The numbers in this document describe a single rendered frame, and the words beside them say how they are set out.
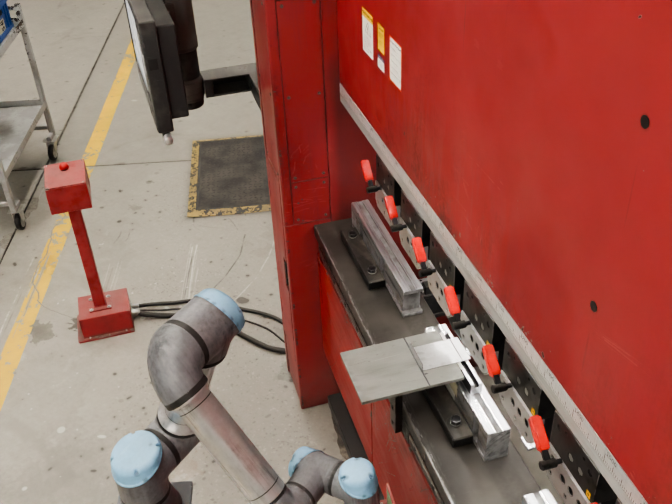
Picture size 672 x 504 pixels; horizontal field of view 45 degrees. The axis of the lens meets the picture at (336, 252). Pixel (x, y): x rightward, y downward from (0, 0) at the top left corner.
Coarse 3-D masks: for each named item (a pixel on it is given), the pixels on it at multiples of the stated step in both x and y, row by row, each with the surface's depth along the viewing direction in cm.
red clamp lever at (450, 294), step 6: (450, 288) 178; (450, 294) 177; (450, 300) 177; (456, 300) 177; (450, 306) 177; (456, 306) 177; (450, 312) 177; (456, 312) 177; (456, 318) 177; (456, 324) 176; (462, 324) 176; (468, 324) 177
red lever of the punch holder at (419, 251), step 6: (414, 240) 193; (420, 240) 193; (414, 246) 193; (420, 246) 193; (414, 252) 194; (420, 252) 193; (420, 258) 192; (426, 258) 193; (420, 264) 193; (420, 270) 192; (426, 270) 192; (432, 270) 192; (420, 276) 192
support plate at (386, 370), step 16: (416, 336) 208; (432, 336) 208; (352, 352) 204; (368, 352) 204; (384, 352) 204; (400, 352) 204; (352, 368) 200; (368, 368) 200; (384, 368) 199; (400, 368) 199; (416, 368) 199; (448, 368) 198; (368, 384) 195; (384, 384) 195; (400, 384) 195; (416, 384) 194; (432, 384) 194; (368, 400) 191
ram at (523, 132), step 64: (384, 0) 191; (448, 0) 155; (512, 0) 130; (576, 0) 112; (640, 0) 99; (384, 64) 201; (448, 64) 161; (512, 64) 135; (576, 64) 116; (640, 64) 101; (384, 128) 211; (448, 128) 168; (512, 128) 139; (576, 128) 119; (640, 128) 104; (448, 192) 175; (512, 192) 144; (576, 192) 123; (640, 192) 107; (512, 256) 150; (576, 256) 127; (640, 256) 110; (576, 320) 131; (640, 320) 113; (576, 384) 135; (640, 384) 116; (640, 448) 120
